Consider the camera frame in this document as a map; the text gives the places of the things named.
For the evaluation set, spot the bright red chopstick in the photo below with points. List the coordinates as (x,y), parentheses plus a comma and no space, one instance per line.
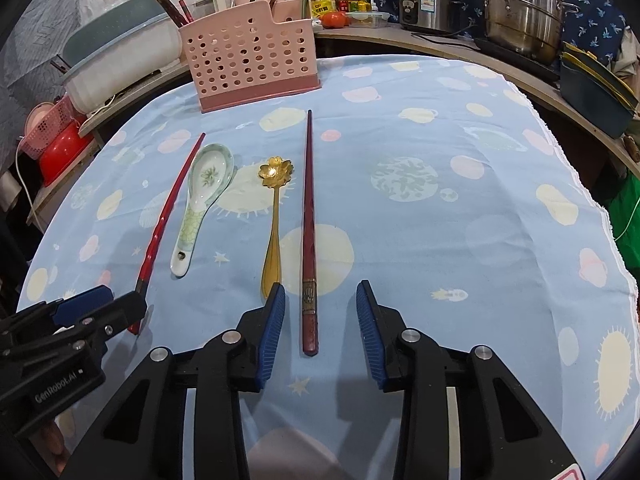
(146,269)

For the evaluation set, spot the clear food container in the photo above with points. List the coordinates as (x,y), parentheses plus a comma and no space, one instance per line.
(371,19)

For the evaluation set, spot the white electric kettle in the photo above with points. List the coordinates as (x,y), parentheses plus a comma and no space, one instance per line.
(201,8)

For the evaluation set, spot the white green ceramic spoon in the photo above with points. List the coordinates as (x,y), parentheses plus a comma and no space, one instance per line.
(210,174)

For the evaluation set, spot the black induction cooker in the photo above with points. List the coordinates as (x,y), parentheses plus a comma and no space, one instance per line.
(546,73)

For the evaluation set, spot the dark teal storage box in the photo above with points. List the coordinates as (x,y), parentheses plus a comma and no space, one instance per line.
(595,92)

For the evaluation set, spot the person's left hand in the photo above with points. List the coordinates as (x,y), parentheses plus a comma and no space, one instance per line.
(50,444)

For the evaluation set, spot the red tomato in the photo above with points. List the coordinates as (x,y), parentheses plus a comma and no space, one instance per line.
(334,20)

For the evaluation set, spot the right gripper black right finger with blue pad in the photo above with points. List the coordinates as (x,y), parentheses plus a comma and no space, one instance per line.
(502,432)

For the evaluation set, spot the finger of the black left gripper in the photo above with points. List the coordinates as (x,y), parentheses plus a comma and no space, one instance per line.
(101,306)

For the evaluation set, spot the pink perforated utensil holder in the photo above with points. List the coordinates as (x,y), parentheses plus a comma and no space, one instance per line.
(249,53)

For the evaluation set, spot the steel rice cooker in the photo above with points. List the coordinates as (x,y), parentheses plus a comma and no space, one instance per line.
(441,16)

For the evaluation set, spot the yellow seasoning packet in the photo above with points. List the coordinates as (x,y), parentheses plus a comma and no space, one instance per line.
(321,7)

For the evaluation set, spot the large steel steamer pot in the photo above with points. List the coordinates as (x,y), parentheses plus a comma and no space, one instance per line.
(530,27)

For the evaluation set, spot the gold flower spoon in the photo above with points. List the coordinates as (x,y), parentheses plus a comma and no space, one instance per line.
(275,174)

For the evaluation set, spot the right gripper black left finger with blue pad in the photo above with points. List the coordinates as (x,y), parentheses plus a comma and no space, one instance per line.
(139,433)

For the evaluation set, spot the blue planet print tablecloth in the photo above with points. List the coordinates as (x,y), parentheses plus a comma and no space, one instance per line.
(436,181)

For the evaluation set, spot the red plastic basin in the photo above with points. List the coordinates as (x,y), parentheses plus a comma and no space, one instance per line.
(61,152)

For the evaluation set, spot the white dish rack teal lid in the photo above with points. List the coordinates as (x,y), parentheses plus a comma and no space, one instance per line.
(130,40)

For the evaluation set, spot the green plastic bag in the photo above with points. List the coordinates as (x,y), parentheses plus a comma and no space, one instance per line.
(625,219)

